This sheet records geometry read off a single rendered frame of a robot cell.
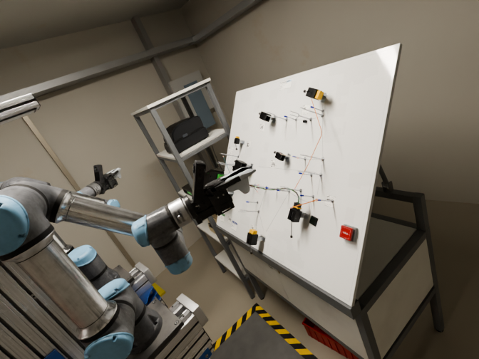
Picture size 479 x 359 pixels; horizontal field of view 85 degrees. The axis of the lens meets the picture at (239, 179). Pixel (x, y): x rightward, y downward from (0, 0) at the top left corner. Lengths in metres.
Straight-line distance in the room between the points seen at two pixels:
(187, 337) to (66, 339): 0.41
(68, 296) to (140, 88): 2.88
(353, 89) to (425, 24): 1.38
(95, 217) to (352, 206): 0.93
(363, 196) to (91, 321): 0.99
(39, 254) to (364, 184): 1.05
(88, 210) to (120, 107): 2.54
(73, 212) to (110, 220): 0.10
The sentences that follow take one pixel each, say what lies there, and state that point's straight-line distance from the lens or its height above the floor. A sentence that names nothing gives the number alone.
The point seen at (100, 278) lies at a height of 1.24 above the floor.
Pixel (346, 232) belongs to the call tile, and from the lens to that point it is 1.14.
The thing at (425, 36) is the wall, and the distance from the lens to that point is 2.60.
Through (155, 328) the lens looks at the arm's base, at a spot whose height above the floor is 1.19.
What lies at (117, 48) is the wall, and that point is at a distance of 3.51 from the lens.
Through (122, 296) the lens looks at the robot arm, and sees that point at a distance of 0.98.
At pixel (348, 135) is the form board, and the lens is 1.22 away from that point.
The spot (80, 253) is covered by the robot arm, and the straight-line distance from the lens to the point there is 1.46.
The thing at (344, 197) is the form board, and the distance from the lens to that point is 1.19.
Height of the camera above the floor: 1.84
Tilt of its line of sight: 22 degrees down
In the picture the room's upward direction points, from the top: 24 degrees counter-clockwise
